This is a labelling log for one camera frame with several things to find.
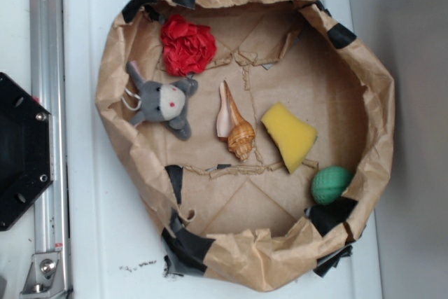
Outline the gray plush animal toy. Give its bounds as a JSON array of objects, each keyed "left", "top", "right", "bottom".
[{"left": 126, "top": 61, "right": 198, "bottom": 141}]

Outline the orange spiral seashell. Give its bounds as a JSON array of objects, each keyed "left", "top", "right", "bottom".
[{"left": 216, "top": 81, "right": 256, "bottom": 162}]

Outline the brown paper bag tray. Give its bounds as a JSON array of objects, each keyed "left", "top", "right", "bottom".
[{"left": 95, "top": 0, "right": 396, "bottom": 292}]

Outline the yellow sponge piece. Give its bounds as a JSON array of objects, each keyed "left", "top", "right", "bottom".
[{"left": 261, "top": 102, "right": 318, "bottom": 174}]

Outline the red crumpled paper ball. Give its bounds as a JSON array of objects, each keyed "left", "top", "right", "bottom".
[{"left": 161, "top": 14, "right": 217, "bottom": 77}]

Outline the green dimpled ball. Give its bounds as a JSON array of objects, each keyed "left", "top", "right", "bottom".
[{"left": 311, "top": 166, "right": 353, "bottom": 204}]

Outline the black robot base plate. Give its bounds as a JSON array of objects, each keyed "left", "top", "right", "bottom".
[{"left": 1, "top": 73, "right": 53, "bottom": 232}]

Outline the metal corner bracket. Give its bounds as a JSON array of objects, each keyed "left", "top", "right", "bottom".
[{"left": 20, "top": 251, "right": 66, "bottom": 298}]

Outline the aluminium frame rail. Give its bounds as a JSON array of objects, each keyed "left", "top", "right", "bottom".
[{"left": 30, "top": 0, "right": 74, "bottom": 298}]

